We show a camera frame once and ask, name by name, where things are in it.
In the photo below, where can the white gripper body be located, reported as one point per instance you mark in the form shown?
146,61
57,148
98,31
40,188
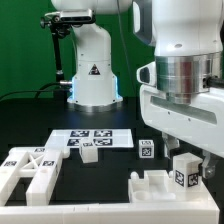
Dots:
201,123

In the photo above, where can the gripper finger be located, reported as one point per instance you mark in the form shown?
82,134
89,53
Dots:
208,166
170,143

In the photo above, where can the white chair seat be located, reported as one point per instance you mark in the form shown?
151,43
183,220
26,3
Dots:
160,186

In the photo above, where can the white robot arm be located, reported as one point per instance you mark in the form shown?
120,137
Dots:
182,91

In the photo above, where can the white tagged cube left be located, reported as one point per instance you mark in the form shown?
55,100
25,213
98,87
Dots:
146,149

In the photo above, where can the white U-shaped fence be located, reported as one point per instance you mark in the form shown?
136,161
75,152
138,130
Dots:
203,212

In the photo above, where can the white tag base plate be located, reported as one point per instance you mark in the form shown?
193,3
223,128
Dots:
102,138

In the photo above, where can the white chair back frame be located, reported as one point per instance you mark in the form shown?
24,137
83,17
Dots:
42,165

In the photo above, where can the black camera stand pole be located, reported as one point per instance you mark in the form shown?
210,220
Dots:
59,31

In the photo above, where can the grey camera on stand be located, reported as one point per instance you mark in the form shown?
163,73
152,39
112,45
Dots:
80,16

